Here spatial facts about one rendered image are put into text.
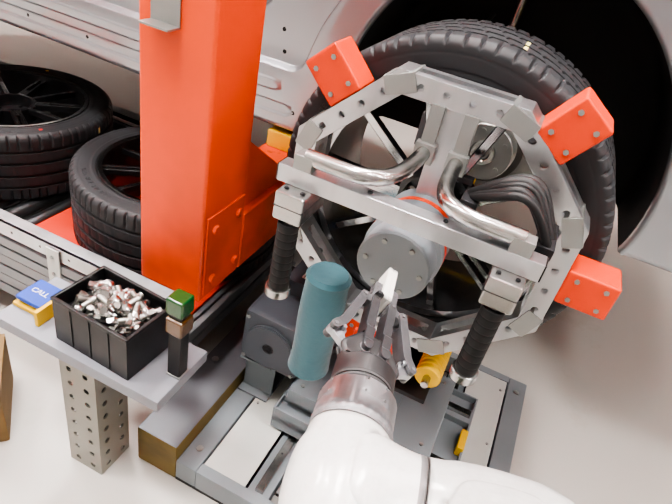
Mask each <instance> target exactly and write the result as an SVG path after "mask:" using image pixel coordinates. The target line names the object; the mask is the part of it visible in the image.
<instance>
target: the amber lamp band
mask: <svg viewBox="0 0 672 504"><path fill-rule="evenodd" d="M192 329H193V315H192V314H190V316H189V317H188V318H187V319H186V320H184V321H183V322H182V323H180V322H178V321H176V320H174V319H172V318H170V317H169V315H168V316H167V317H166V322H165V331H166V332H167V333H169V334H171V335H173V336H175V337H177V338H179V339H182V338H183V337H185V336H186V335H187V334H188V333H189V332H190V331H191V330H192Z"/></svg>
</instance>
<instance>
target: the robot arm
mask: <svg viewBox="0 0 672 504"><path fill-rule="evenodd" d="M397 274H398V273H397V271H395V270H393V269H392V268H389V269H388V270H387V271H386V272H385V273H384V274H383V275H382V276H381V278H380V279H379V281H377V282H376V283H375V284H374V285H373V286H372V288H371V289H370V292H368V291H367V290H365V289H363V290H362V291H361V292H360V294H359V295H358V296H357V297H356V298H355V299H354V300H353V302H352V303H351V304H350V305H349V307H348V308H347V309H346V310H345V312H344V313H343V314H342V315H341V316H340V317H337V318H334V319H333V320H332V321H331V322H330V323H329V324H328V326H327V327H326V328H325V329H324V330H323V334H324V336H325V337H328V338H329V337H332V338H333V339H334V341H335V342H336V344H337V346H336V353H337V359H336V362H335V365H334V368H333V371H332V374H331V378H330V380H329V381H328V382H327V383H326V384H325V385H324V386H323V387H322V388H321V389H320V392H319V395H318V399H317V402H316V405H315V408H314V411H313V413H312V415H311V417H310V420H309V426H308V428H307V430H306V432H305V433H304V435H303V436H302V437H301V438H300V440H299V441H298V443H297V444H296V447H295V449H294V451H293V453H292V455H291V458H290V460H289V463H288V466H287V468H286V471H285V474H284V478H283V481H282V485H281V489H280V493H279V498H278V504H575V503H574V502H573V501H571V500H570V499H568V498H567V497H565V496H563V495H562V494H560V493H558V492H557V491H555V490H553V489H551V488H549V487H547V486H544V485H542V484H540V483H538V482H535V481H532V480H529V479H526V478H523V477H520V476H517V475H514V474H510V473H507V472H503V471H500V470H496V469H493V468H489V467H485V466H481V465H477V464H472V463H467V462H462V461H453V460H442V459H437V458H432V457H427V456H424V455H421V454H418V453H415V452H413V451H410V450H408V449H406V448H404V447H402V446H400V445H398V444H397V443H395V442H393V431H394V425H395V419H396V412H397V404H396V400H395V398H394V396H393V393H394V387H395V381H396V380H397V379H399V381H400V382H401V383H403V384H404V383H406V382H407V381H408V380H409V379H410V378H411V377H412V376H414V375H415V374H416V373H417V369H416V367H415V365H414V362H413V360H412V356H411V347H410V338H409V329H408V320H407V316H406V315H405V314H404V313H401V314H400V313H399V312H398V311H397V306H396V304H397V300H398V294H397V293H396V292H394V288H395V283H396V279H397ZM361 306H364V309H363V313H362V317H361V320H360V324H359V327H358V331H357V333H356V334H353V335H351V336H348V337H345V333H346V332H347V330H346V328H347V324H348V323H349V322H350V321H351V319H352V318H353V317H354V315H355V314H356V313H357V312H358V310H359V309H360V308H361ZM382 311H383V312H382ZM381 312H382V313H381ZM378 313H381V314H380V315H379V316H378V317H377V315H378ZM379 317H380V318H379ZM377 318H379V322H378V326H377V330H376V328H375V324H376V320H377ZM375 331H376V334H375ZM374 335H375V337H374ZM391 345H392V354H391V352H390V349H391ZM392 355H393V356H392Z"/></svg>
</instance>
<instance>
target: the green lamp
mask: <svg viewBox="0 0 672 504"><path fill-rule="evenodd" d="M194 300H195V297H194V295H193V294H190V293H188V292H186V291H184V290H182V289H180V288H178V289H176V290H175V291H174V292H173V293H171V294H170V295H169V296H168V297H167V298H166V313H167V314H169V315H171V316H174V317H176V318H178V319H180V320H183V319H184V318H186V317H187V316H188V315H189V314H190V313H191V312H192V311H193V310H194Z"/></svg>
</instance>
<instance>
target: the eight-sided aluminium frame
mask: <svg viewBox="0 0 672 504"><path fill-rule="evenodd" d="M401 94H403V95H405V96H408V97H411V98H414V99H417V100H420V101H423V102H426V103H429V104H432V103H436V104H439V105H442V106H445V107H446V109H447V110H450V111H453V112H456V113H459V114H462V115H466V114H469V115H472V116H475V117H478V118H480V121H483V122H486V123H489V124H492V125H495V126H498V127H501V128H504V129H507V130H510V131H513V133H514V136H515V138H516V140H517V142H518V144H519V146H520V148H521V150H522V152H523V154H524V156H525V158H526V160H527V163H528V165H529V167H530V169H531V171H532V173H533V175H535V176H538V177H539V178H541V179H542V180H543V181H544V182H545V183H546V185H547V187H548V188H549V191H550V194H551V198H552V202H553V208H554V216H555V221H556V223H557V225H559V232H558V237H557V242H556V248H555V252H554V254H553V256H552V258H551V260H550V262H548V266H547V269H546V270H545V272H544V274H543V276H542V278H541V280H540V282H539V283H538V282H534V281H532V282H531V284H530V286H529V288H528V290H527V292H526V294H525V296H524V298H523V300H522V301H519V302H518V304H517V305H516V307H515V309H514V311H513V313H512V314H511V315H507V314H505V316H504V318H503V319H502V322H501V324H500V326H499V327H498V330H497V332H496V334H495V336H494V338H493V340H492V342H495V341H499V340H503V339H508V338H512V337H516V336H520V337H522V336H524V335H525V334H530V333H534V332H536V331H537V329H538V327H539V325H540V324H541V323H542V322H543V318H544V316H545V314H546V312H547V310H548V309H549V307H550V305H551V303H552V301H553V299H554V298H555V296H556V294H557V292H558V290H559V288H560V286H561V285H562V283H563V281H564V279H565V277H566V275H567V274H568V272H569V270H570V268H571V266H572V264H573V263H574V261H575V259H576V257H577V255H578V253H579V252H580V250H581V249H583V245H584V242H585V240H586V239H587V237H588V235H589V230H590V216H589V214H588V212H587V209H586V204H585V203H583V201H582V199H581V196H580V194H579V192H578V190H577V188H576V186H575V183H574V181H573V179H572V177H571V175H570V173H569V171H568V168H567V166H566V164H565V163H564V164H562V165H560V164H558V162H557V161H556V159H555V158H554V156H553V154H552V153H551V151H550V149H549V148H548V146H547V145H546V143H545V142H544V141H543V139H542V138H541V136H540V135H539V134H538V131H539V130H540V129H541V127H542V124H543V121H544V118H545V115H543V114H542V112H541V110H540V108H539V106H538V103H537V102H536V101H533V100H530V99H526V98H524V97H523V96H521V95H519V96H517V95H514V94H511V93H508V92H504V91H501V90H498V89H495V88H492V87H489V86H486V85H482V84H479V83H476V82H473V81H470V80H467V79H464V78H460V77H457V76H454V75H451V74H448V73H445V72H442V71H439V70H435V69H432V68H429V67H426V65H425V64H424V65H420V64H417V63H413V62H410V61H409V62H407V63H405V64H403V65H402V66H400V67H397V68H394V69H393V70H391V71H390V72H388V73H386V74H385V75H383V77H381V78H380V79H378V80H376V81H375V82H373V83H371V84H370V85H368V86H366V87H365V88H363V89H361V90H360V91H358V92H356V93H355V94H353V95H351V96H350V97H348V98H346V99H345V100H343V101H341V102H340V103H338V104H336V105H334V106H332V107H331V108H329V109H327V110H325V111H324V110H323V111H322V112H320V113H318V114H317V115H315V116H314V117H312V118H310V119H309V120H308V121H307V122H305V123H304V124H302V125H301V126H299V130H298V136H297V138H296V140H295V141H296V148H295V153H296V152H298V151H299V150H301V149H302V148H304V149H307V150H308V149H309V148H310V149H313V150H315V151H318V152H321V153H323V154H325V151H326V146H327V141H328V136H329V134H331V133H333V132H335V131H337V130H338V129H340V128H342V127H344V126H346V125H347V124H349V123H351V122H353V121H355V120H356V119H358V118H360V117H362V116H364V115H365V114H367V113H369V112H371V111H373V110H374V109H376V108H378V107H380V106H382V105H383V104H385V103H387V102H389V101H391V100H392V99H394V98H396V97H398V96H400V95H401ZM449 96H451V98H448V97H449ZM471 103H472V104H475V105H477V106H476V107H473V106H472V105H471ZM296 249H297V250H298V252H299V254H300V255H301V257H302V259H303V260H304V262H305V263H306V265H307V267H310V266H311V265H313V264H315V263H318V262H324V261H327V262H333V263H336V264H339V265H341V266H342V267H344V266H343V265H342V263H341V261H340V260H339V258H338V256H337V255H336V253H335V251H334V250H333V248H332V246H331V245H330V243H329V241H328V240H327V238H326V236H325V235H324V233H323V231H322V230H321V228H320V226H319V225H318V223H317V221H316V220H315V218H314V216H313V215H312V216H311V217H310V218H309V219H308V220H306V221H305V222H304V223H303V224H302V225H301V226H300V227H299V231H298V237H297V243H296ZM361 291H362V290H360V289H358V288H357V287H356V286H355V285H354V283H353V281H352V283H351V285H350V287H349V291H348V296H347V301H346V305H345V310H346V309H347V308H348V307H349V305H350V304H351V303H352V302H353V300H354V299H355V298H356V297H357V296H358V295H359V294H360V292H361ZM396 306H397V305H396ZM345 310H344V312H345ZM397 311H398V312H399V313H400V314H401V313H404V314H405V315H406V316H407V320H408V329H409V338H410V346H411V347H413V348H415V349H418V352H424V353H427V354H429V355H431V356H433V355H437V354H441V355H444V353H446V352H451V351H455V350H459V349H461V348H462V346H463V344H464V342H465V340H466V338H467V335H468V333H469V331H470V328H471V326H472V324H473V322H474V320H475V317H476V315H477V313H478V312H477V313H473V314H470V315H466V316H462V317H458V318H454V319H451V320H447V321H443V322H439V323H437V322H434V321H431V320H429V319H427V318H424V317H422V316H420V315H417V314H415V313H413V312H410V311H408V310H406V309H404V308H401V307H399V306H397Z"/></svg>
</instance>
